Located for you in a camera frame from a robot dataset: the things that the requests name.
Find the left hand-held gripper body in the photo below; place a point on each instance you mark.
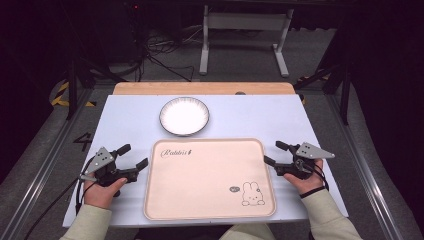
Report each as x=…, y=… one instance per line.
x=106, y=171

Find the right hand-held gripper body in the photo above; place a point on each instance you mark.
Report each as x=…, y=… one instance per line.
x=301, y=165

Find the person's right hand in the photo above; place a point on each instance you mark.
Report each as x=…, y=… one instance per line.
x=308, y=185

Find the person's left hand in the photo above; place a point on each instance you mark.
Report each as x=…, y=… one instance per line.
x=100, y=195

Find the white table board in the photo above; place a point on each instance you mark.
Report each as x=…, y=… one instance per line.
x=126, y=120

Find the white plate with dark rim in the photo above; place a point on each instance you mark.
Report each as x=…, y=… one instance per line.
x=184, y=116

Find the beige tray with rabbit print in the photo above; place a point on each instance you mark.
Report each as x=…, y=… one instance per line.
x=206, y=180

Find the person's lap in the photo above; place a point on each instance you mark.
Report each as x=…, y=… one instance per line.
x=248, y=232

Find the black tripod stand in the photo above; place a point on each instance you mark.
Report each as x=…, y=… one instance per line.
x=343, y=86
x=75, y=83

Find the yellow and black floor tape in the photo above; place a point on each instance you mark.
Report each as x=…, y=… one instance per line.
x=57, y=96

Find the wooden table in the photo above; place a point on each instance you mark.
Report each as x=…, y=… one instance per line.
x=200, y=88

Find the aluminium floor rail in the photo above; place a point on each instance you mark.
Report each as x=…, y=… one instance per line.
x=363, y=166
x=43, y=166

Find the white metal stand frame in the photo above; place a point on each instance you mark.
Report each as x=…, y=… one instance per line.
x=245, y=20

